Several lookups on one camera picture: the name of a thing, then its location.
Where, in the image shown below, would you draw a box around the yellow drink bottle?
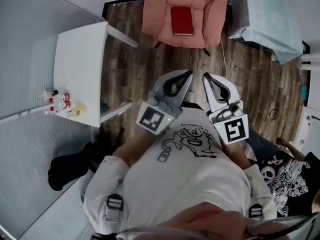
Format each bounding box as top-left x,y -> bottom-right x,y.
66,104 -> 88,118

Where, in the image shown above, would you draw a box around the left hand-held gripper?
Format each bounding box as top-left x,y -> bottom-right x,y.
136,70 -> 195,136

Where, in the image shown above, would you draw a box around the ribbed glass partition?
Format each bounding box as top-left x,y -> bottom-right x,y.
0,0 -> 109,240

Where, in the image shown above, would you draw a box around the person's right forearm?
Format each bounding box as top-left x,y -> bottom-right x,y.
221,141 -> 251,171

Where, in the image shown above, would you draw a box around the black ring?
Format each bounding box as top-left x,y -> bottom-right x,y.
268,108 -> 281,121

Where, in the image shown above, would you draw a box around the black strap buckle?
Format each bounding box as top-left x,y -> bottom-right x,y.
106,193 -> 125,211
248,203 -> 263,219

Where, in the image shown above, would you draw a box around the person's black trousers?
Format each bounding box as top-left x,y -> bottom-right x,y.
179,100 -> 210,116

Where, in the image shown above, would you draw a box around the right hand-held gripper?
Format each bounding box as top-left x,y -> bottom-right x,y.
202,72 -> 249,145

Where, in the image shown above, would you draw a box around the red hardcover book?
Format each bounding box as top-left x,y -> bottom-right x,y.
170,6 -> 195,37

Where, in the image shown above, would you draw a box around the person's left forearm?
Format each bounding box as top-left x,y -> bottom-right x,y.
112,128 -> 157,170

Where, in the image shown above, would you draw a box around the person's white printed t-shirt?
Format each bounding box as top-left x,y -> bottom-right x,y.
83,106 -> 278,240

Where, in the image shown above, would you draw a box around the white floor cable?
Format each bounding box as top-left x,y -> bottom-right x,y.
219,38 -> 229,79

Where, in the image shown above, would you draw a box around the small teal item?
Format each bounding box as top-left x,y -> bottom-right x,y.
300,85 -> 309,107

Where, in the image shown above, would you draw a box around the red label clear bottle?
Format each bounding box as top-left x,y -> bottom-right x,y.
49,91 -> 71,104
49,100 -> 73,113

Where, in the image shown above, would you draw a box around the pink padded armchair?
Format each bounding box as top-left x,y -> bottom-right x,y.
141,0 -> 230,49

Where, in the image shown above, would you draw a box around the black bag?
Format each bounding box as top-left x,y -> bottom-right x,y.
47,141 -> 101,192

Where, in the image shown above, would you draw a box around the person's face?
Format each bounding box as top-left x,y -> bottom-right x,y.
149,201 -> 251,240

